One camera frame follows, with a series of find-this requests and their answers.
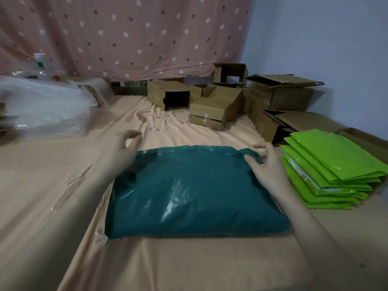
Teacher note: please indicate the person's left forearm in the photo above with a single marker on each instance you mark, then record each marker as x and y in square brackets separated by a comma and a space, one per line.
[91, 227]

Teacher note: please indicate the teal plastic mailer bag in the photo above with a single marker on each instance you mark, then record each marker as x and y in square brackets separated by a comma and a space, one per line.
[194, 193]

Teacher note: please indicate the person's right thumb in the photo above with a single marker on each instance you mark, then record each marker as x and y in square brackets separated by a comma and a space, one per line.
[252, 163]

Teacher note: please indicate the person's left hand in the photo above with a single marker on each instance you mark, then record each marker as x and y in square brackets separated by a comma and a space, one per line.
[119, 154]

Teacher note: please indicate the pile of clear plastic bags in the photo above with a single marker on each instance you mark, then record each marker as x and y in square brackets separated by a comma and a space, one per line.
[42, 109]

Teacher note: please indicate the clear plastic bottle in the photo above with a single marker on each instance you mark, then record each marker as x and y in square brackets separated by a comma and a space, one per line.
[41, 63]

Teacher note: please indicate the pile of brown cardboard boxes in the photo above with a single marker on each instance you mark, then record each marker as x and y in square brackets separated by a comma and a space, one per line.
[272, 96]

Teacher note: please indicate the pink dotted curtain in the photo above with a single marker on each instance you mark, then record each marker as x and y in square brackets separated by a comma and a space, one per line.
[121, 33]

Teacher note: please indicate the person's left fingers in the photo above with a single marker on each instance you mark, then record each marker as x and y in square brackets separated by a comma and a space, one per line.
[132, 135]

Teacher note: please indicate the person's right forearm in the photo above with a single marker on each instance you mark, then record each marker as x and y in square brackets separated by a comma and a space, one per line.
[327, 242]

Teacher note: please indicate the stack of green mailer bags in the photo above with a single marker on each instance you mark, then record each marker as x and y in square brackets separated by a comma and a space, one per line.
[327, 166]

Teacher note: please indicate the peach embroidered bed sheet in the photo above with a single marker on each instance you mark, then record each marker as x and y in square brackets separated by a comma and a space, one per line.
[182, 263]

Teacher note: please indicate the person's right hand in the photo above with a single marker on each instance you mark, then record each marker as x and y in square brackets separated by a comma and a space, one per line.
[271, 174]

